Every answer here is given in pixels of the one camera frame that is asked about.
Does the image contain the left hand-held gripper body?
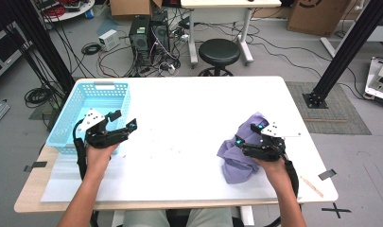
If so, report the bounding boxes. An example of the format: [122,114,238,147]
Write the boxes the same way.
[78,108,131,149]

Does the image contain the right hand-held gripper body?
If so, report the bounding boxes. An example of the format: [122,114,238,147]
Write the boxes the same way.
[242,121,302,163]

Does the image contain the purple shorts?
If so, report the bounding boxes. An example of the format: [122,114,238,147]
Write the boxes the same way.
[217,112,270,185]

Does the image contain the light blue plastic basket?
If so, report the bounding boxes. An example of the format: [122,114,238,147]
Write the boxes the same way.
[45,80,131,155]

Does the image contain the person's right hand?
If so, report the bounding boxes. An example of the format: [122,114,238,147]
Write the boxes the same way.
[253,158,291,185]

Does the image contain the person's left hand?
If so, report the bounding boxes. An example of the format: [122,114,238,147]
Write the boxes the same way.
[84,143,120,181]

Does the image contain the thin wooden stick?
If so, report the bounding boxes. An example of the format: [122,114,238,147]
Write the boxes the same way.
[299,175,324,199]

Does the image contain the black tape strip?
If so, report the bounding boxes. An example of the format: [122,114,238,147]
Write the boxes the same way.
[23,161,48,173]
[318,168,338,182]

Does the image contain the white table leg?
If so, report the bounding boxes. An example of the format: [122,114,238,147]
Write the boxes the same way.
[239,205,255,227]

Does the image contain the grey floor mat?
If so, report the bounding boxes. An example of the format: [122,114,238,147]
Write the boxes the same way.
[285,80,373,136]

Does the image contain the small white device box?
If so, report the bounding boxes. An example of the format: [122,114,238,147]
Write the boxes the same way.
[97,28,121,52]

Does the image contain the black computer tower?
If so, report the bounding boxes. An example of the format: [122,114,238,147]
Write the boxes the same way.
[128,14,152,68]

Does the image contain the black round stool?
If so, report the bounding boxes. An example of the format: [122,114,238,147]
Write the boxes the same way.
[198,38,242,78]

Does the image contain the black tape cross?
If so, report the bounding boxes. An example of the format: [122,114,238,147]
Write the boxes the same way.
[321,201,353,219]

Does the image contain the open-sided computer tower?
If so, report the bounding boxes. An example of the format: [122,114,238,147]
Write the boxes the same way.
[150,9,170,54]

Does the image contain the person's legs in grey trousers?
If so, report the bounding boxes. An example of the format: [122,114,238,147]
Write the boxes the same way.
[122,207,235,227]

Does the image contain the round white table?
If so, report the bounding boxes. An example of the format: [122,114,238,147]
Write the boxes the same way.
[37,0,96,24]

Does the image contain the small open cardboard box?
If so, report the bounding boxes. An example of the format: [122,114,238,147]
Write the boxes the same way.
[109,0,164,17]

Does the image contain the large cardboard box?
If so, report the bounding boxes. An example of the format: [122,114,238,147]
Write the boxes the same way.
[286,0,353,38]

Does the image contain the grey metal shelf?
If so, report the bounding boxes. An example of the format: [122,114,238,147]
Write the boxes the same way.
[0,20,32,86]

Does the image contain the white-legged wooden desk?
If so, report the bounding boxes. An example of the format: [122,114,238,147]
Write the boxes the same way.
[180,0,283,66]

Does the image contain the white equipment base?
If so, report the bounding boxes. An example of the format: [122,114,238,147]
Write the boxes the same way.
[364,56,383,104]

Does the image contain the left gripper black sleeved cable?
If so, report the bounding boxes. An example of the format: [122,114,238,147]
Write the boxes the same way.
[73,118,88,182]

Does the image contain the gripper black sleeved cable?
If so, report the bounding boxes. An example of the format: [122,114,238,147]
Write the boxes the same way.
[283,159,301,198]
[73,118,88,182]

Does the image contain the right gripper black sleeved cable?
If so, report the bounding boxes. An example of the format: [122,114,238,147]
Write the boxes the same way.
[283,159,301,198]

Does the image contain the tangle of floor cables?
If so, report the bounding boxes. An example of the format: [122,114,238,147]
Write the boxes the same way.
[97,18,200,79]

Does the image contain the small coiled black cable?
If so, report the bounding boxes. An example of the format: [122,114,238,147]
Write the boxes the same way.
[80,42,103,57]

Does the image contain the large coiled black cable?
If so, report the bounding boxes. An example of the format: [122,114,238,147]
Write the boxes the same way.
[24,86,56,109]

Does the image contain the black metal frame post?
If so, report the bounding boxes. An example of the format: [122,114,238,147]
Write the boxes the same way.
[302,0,383,110]
[4,0,77,96]

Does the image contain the red coiled cable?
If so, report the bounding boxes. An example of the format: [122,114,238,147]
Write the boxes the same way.
[42,4,67,18]

